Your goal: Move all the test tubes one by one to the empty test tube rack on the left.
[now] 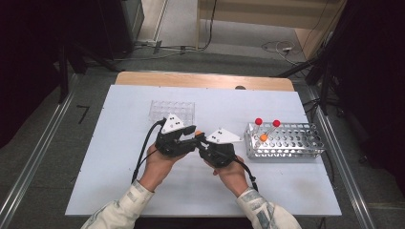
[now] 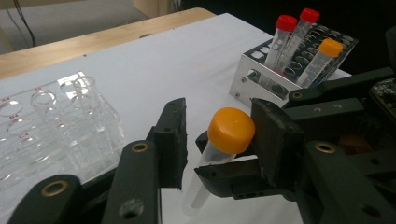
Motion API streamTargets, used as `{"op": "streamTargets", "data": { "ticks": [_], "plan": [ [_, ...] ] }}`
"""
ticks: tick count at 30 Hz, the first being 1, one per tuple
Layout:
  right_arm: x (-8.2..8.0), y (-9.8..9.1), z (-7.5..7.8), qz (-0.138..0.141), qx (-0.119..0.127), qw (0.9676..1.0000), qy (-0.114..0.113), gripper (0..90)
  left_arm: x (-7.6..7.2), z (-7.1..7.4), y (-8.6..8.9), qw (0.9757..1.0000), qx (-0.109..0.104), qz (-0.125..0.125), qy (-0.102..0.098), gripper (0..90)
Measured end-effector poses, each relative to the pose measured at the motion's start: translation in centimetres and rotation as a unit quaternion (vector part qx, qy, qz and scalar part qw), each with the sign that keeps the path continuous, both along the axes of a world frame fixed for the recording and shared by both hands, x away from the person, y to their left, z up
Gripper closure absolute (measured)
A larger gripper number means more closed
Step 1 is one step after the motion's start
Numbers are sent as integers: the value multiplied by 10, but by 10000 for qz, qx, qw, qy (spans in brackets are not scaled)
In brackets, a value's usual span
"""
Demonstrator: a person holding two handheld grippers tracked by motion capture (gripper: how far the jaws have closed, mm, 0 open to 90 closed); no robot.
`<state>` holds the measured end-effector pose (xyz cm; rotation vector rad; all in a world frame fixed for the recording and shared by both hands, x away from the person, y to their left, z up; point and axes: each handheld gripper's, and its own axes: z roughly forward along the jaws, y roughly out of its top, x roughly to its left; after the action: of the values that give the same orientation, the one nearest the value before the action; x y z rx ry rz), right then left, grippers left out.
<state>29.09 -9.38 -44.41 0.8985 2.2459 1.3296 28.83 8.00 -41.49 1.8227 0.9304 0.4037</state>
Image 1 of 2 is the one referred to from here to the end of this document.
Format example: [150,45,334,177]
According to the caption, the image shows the aluminium floor rail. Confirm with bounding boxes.
[305,87,378,229]
[0,74,79,229]

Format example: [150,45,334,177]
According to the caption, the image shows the dark cabinet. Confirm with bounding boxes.
[95,0,145,60]

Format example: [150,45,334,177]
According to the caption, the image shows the grey floor cables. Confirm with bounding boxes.
[114,39,199,62]

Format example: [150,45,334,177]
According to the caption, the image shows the perforated metal test tube rack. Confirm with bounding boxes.
[244,122,327,160]

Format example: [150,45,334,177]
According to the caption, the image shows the black tripod stand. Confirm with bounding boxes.
[276,47,348,117]

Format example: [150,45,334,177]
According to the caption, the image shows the red-capped test tube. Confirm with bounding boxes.
[253,116,264,135]
[266,119,282,137]

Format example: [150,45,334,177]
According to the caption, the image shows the black metal stand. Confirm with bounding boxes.
[56,41,122,104]

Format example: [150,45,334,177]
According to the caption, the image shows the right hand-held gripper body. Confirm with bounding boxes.
[199,127,243,169]

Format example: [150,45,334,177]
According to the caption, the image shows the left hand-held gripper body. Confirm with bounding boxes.
[155,113,189,157]

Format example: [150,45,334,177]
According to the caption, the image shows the person's left hand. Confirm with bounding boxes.
[139,143,188,193]

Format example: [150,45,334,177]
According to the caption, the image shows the right hand-held gripper black cable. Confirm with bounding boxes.
[233,156,260,193]

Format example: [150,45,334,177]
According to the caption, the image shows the white board sheet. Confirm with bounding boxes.
[65,84,342,218]

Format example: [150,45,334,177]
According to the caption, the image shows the white floor cable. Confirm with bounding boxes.
[261,40,299,65]

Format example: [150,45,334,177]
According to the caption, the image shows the clear plastic test tube rack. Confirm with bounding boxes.
[148,100,196,128]

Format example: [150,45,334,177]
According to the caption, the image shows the person's right hand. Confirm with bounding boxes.
[204,156,250,198]

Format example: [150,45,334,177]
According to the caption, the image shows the light wooden furniture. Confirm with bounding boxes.
[195,0,348,60]

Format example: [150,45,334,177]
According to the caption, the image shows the hand-held gripper black cable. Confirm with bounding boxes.
[233,156,260,193]
[131,117,167,184]

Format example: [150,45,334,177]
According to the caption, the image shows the black hanging cable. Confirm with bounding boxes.
[197,0,218,52]

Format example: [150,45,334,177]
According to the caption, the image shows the left hand-held gripper black cable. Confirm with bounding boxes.
[131,117,167,184]

